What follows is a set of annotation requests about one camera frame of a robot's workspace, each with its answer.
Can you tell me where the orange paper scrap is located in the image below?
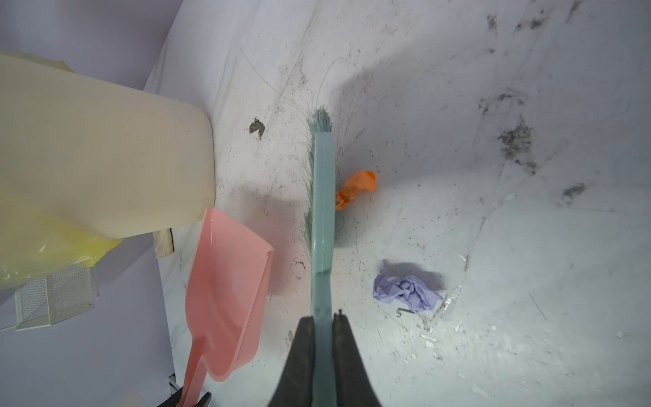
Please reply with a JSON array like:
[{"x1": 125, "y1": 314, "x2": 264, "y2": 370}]
[{"x1": 336, "y1": 171, "x2": 377, "y2": 211}]

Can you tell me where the purple paper scrap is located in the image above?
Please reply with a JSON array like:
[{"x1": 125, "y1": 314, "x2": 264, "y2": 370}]
[{"x1": 372, "y1": 268, "x2": 443, "y2": 314}]

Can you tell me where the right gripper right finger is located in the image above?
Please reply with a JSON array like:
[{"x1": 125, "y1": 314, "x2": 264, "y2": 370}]
[{"x1": 332, "y1": 310, "x2": 381, "y2": 407}]

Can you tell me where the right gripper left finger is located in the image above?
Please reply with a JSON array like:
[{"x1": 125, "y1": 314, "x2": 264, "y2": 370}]
[{"x1": 268, "y1": 316, "x2": 315, "y2": 407}]

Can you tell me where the green hand brush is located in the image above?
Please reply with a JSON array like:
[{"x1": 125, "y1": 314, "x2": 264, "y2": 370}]
[{"x1": 305, "y1": 107, "x2": 337, "y2": 406}]

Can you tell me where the yellow-lined trash bin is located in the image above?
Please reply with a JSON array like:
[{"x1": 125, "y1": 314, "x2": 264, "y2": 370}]
[{"x1": 1, "y1": 54, "x2": 215, "y2": 288}]

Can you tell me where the beige rubber glove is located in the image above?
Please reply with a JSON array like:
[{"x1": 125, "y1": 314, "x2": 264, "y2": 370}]
[{"x1": 152, "y1": 228, "x2": 174, "y2": 259}]

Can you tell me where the pink plastic dustpan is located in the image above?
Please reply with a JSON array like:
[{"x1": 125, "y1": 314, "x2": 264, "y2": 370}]
[{"x1": 180, "y1": 208, "x2": 275, "y2": 406}]

